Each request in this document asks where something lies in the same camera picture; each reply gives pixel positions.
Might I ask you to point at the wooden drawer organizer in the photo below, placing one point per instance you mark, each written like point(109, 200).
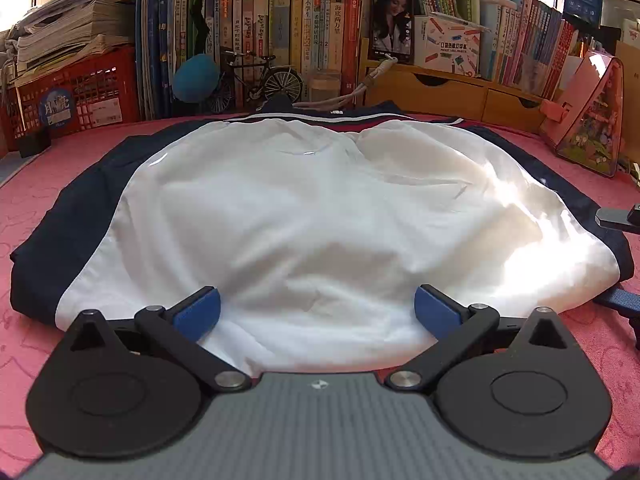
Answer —
point(418, 90)

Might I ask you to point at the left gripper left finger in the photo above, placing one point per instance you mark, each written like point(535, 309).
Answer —
point(177, 331)

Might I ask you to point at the navy and white zip jacket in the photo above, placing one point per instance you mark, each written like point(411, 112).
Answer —
point(316, 231)

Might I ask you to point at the stack of paper booklets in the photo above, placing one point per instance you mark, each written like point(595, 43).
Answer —
point(63, 31)

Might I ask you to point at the pink toy house box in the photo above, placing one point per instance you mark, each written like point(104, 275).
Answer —
point(584, 125)

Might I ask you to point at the row of thin right books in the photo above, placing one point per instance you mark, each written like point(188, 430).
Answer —
point(524, 43)

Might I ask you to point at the blue notebook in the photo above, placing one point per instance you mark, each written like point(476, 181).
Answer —
point(11, 164)

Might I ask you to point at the black miniature bicycle model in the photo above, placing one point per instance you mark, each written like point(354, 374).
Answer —
point(246, 78)

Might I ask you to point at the blue plush toy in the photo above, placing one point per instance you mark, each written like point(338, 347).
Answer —
point(311, 35)

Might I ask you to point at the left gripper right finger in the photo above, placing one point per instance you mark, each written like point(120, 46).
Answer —
point(459, 332)

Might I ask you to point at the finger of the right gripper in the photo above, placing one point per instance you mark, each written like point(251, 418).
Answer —
point(619, 219)
point(625, 304)

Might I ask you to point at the red plastic crate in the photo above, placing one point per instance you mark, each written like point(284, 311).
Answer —
point(95, 92)

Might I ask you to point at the row of upright books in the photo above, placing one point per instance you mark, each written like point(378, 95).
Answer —
point(156, 44)

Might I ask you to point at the small black box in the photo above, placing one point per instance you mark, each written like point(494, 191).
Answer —
point(34, 143)

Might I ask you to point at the white pocket printer box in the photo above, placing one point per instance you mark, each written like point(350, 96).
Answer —
point(446, 44)

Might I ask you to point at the clear small jar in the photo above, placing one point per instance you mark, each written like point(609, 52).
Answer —
point(323, 86)

